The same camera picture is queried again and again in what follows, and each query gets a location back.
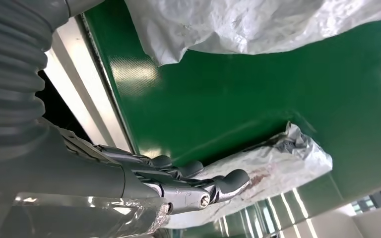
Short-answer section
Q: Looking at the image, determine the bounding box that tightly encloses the aluminium conveyor frame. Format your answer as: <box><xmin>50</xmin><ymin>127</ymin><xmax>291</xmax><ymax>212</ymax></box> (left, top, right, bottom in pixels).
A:
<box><xmin>42</xmin><ymin>14</ymin><xmax>138</xmax><ymax>155</ymax></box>

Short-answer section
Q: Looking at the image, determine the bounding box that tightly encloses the dark window frame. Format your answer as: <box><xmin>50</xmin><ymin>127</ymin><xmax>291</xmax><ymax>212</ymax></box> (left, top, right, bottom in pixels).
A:
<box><xmin>351</xmin><ymin>183</ymin><xmax>381</xmax><ymax>216</ymax></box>

